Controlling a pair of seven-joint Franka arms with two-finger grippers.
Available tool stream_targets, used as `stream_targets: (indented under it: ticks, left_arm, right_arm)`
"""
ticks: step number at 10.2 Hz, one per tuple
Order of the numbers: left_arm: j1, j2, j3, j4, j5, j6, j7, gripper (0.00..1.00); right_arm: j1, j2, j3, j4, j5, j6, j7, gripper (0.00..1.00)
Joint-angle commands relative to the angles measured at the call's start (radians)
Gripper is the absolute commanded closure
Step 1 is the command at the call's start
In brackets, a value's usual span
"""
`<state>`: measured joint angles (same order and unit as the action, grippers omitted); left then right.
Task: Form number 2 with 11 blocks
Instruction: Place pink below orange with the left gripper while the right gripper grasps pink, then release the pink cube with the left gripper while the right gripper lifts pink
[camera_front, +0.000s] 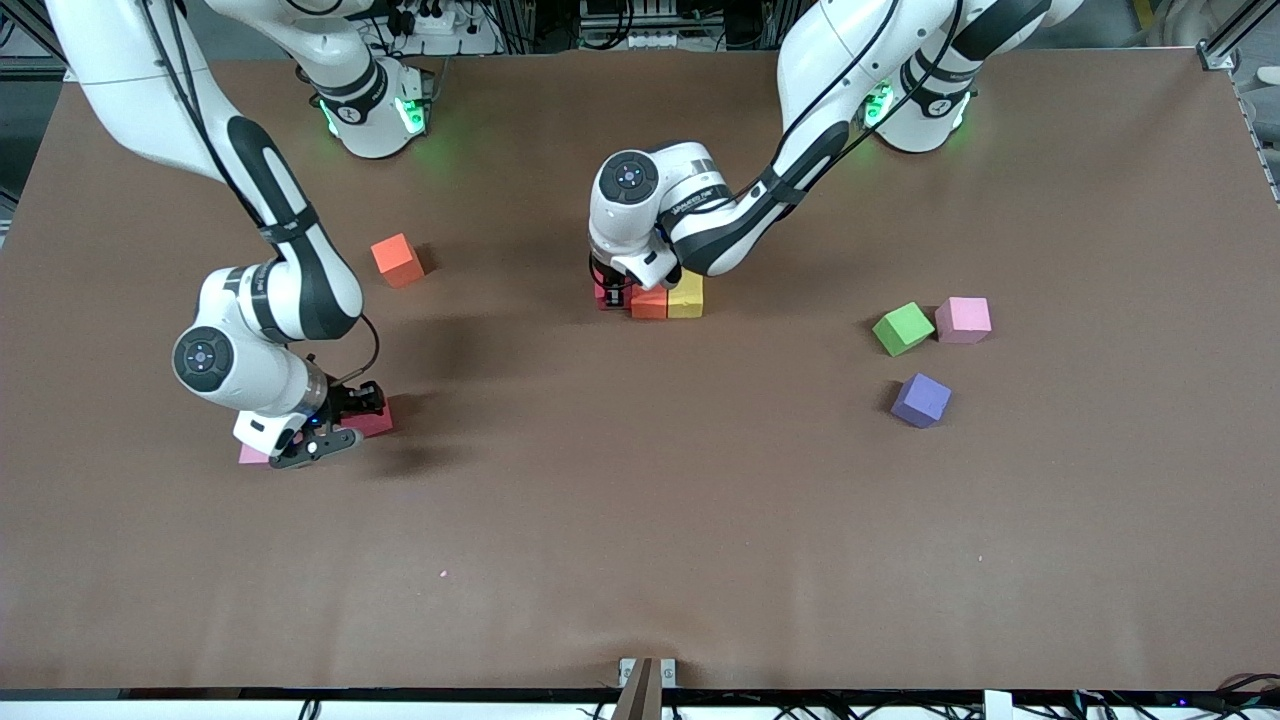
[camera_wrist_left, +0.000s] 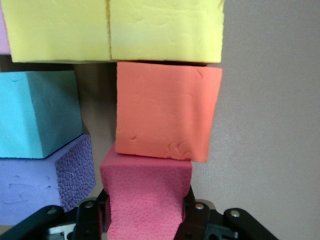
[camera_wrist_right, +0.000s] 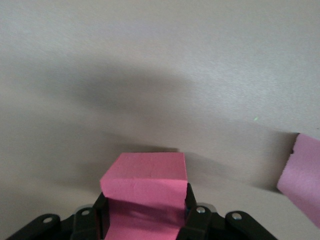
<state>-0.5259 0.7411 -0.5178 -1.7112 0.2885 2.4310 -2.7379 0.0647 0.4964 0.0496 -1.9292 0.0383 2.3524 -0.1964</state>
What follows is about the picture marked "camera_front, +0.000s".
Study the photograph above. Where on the white power strip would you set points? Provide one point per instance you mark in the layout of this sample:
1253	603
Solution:
435	20

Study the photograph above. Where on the red foam cube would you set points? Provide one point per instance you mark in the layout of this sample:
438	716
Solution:
601	301
378	425

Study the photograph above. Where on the green foam cube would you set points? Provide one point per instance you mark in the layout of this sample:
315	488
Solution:
903	329

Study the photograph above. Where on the aluminium frame post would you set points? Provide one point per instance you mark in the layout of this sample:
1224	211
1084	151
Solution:
1222	45

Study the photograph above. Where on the metal table edge bracket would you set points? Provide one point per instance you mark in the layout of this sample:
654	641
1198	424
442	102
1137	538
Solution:
647	680

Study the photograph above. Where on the yellow foam cube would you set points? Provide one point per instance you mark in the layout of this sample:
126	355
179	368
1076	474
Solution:
686	298

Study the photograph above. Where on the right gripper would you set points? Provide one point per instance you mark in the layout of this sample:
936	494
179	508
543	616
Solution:
352	402

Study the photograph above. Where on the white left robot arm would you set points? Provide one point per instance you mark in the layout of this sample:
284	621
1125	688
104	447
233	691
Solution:
830	60

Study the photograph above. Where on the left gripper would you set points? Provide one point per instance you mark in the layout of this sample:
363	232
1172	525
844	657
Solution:
604	275

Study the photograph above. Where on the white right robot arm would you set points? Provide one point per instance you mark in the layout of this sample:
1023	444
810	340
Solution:
110	60

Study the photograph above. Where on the orange foam cube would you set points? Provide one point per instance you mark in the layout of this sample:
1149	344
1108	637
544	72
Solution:
650	303
396	258

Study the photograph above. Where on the purple foam cube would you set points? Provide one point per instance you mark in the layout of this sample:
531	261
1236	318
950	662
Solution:
920	400

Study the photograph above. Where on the pink foam cube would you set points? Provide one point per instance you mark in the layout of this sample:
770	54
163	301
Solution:
963	319
252	456

